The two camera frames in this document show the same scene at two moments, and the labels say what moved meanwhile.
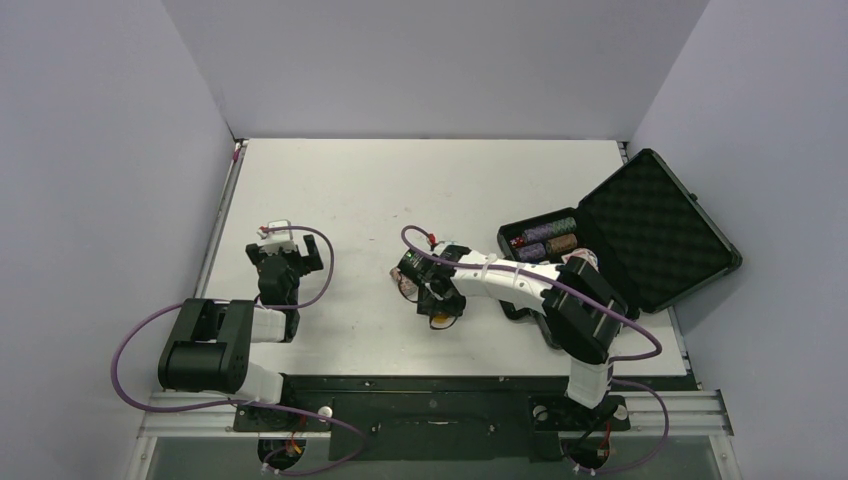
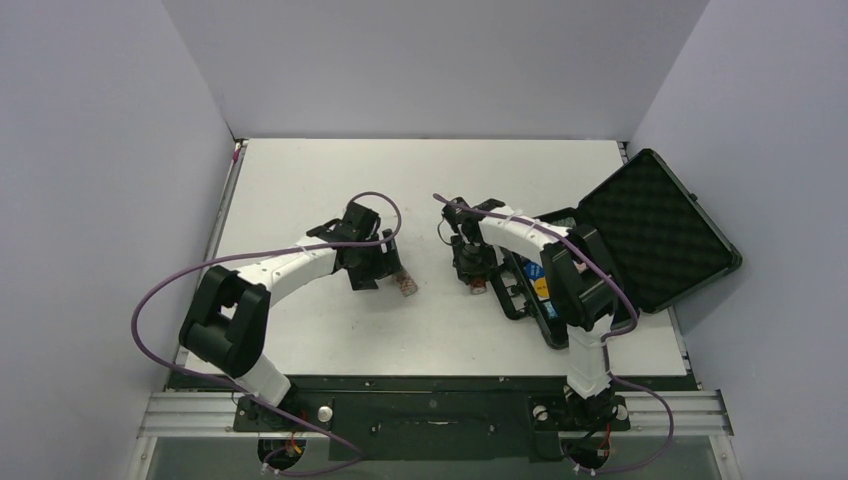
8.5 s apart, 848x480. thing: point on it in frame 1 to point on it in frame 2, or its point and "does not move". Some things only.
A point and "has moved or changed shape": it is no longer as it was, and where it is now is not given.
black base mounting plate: (442, 418) does not move
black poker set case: (655, 240) does not move
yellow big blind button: (442, 320) has moved or changed shape
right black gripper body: (433, 291) to (472, 266)
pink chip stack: (410, 289) does not move
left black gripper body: (300, 266) to (372, 264)
